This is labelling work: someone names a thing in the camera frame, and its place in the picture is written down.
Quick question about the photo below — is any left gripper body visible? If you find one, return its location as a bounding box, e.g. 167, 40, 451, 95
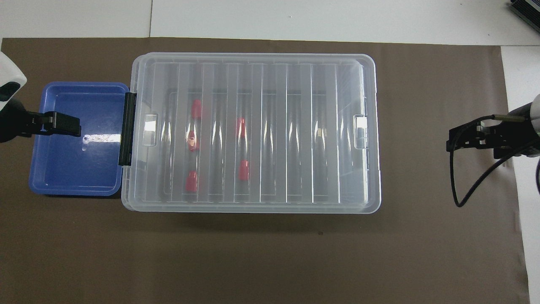
0, 98, 33, 144

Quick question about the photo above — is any black cable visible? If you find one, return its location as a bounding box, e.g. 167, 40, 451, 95
449, 114, 540, 208

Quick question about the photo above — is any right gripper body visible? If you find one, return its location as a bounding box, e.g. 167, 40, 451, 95
494, 120, 540, 160

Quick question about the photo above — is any blue plastic tray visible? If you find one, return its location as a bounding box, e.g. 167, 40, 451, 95
28, 81, 130, 197

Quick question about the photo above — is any black ribbed device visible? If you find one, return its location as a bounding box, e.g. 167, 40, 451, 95
508, 0, 540, 27

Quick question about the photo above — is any clear plastic storage box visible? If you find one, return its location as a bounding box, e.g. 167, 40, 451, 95
121, 52, 382, 215

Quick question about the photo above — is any black box latch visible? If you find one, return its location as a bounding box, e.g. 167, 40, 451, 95
119, 92, 138, 166

